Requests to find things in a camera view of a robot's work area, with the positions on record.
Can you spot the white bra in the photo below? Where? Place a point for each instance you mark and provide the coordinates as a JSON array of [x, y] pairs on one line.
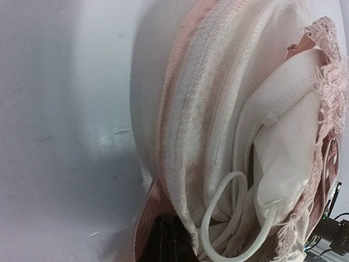
[[259, 174]]

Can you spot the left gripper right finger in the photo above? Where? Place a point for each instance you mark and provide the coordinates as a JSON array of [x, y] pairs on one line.
[[182, 250]]

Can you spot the floral mesh laundry bag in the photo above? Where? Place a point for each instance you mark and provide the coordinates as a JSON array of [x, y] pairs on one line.
[[173, 124]]

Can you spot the pink bra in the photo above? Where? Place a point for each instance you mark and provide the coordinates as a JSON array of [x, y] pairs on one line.
[[331, 85]]

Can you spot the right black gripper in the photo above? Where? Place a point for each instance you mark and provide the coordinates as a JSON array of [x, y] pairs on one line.
[[329, 229]]

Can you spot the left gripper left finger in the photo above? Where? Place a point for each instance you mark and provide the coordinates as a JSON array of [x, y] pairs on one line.
[[159, 246]]

